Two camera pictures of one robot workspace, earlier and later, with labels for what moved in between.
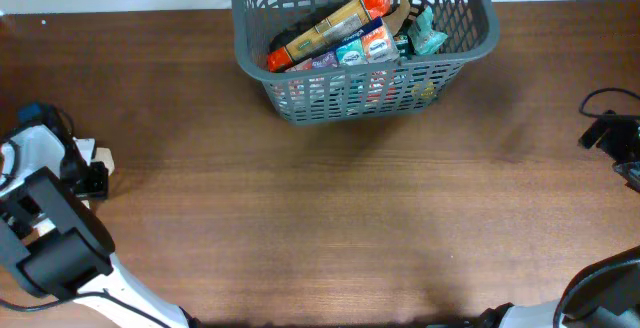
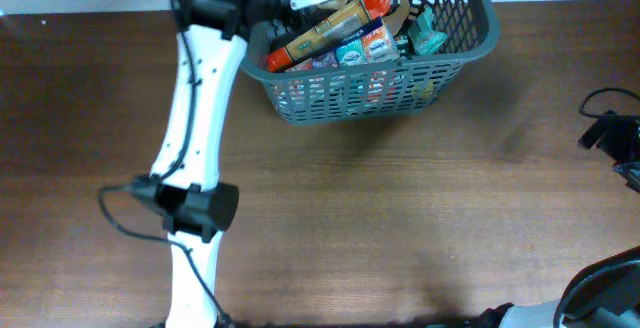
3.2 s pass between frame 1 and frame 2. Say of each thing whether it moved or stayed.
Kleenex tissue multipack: stayed
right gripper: stayed
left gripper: moved
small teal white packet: stayed
